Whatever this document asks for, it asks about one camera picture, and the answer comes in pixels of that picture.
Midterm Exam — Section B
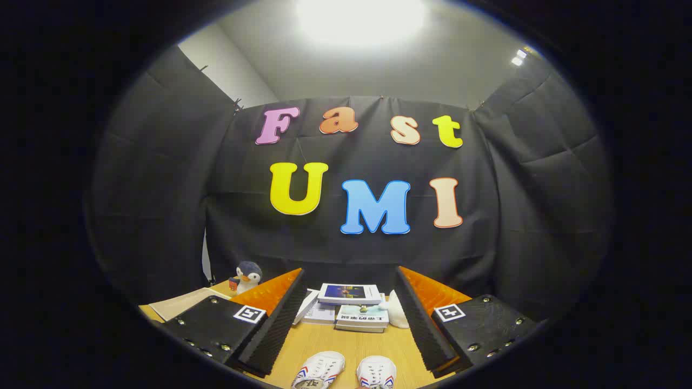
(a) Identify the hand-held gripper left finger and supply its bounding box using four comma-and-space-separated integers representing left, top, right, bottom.
160, 268, 307, 378

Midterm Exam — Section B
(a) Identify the large ceiling light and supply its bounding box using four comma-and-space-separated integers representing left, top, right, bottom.
295, 0, 428, 46

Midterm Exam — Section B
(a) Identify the penguin plush toy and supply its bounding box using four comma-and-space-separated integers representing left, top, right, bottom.
229, 261, 264, 295

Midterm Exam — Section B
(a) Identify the white canvas shoe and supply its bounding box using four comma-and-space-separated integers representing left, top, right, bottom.
356, 356, 397, 389
291, 351, 345, 389

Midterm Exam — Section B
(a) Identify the white book blue cover picture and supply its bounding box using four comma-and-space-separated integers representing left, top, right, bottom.
317, 283, 382, 306

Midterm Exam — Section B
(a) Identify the book with pale teal cover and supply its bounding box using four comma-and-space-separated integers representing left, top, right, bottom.
336, 304, 390, 325

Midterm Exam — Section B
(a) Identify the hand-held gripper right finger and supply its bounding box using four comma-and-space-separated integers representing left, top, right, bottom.
395, 266, 541, 379

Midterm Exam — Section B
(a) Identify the white duck plush toy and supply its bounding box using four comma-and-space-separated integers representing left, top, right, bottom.
388, 290, 410, 329

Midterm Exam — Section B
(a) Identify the beige fabric storage box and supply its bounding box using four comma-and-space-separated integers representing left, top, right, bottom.
149, 287, 233, 323

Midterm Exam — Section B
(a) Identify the white book with text cover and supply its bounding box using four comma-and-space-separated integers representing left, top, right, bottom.
303, 303, 338, 325

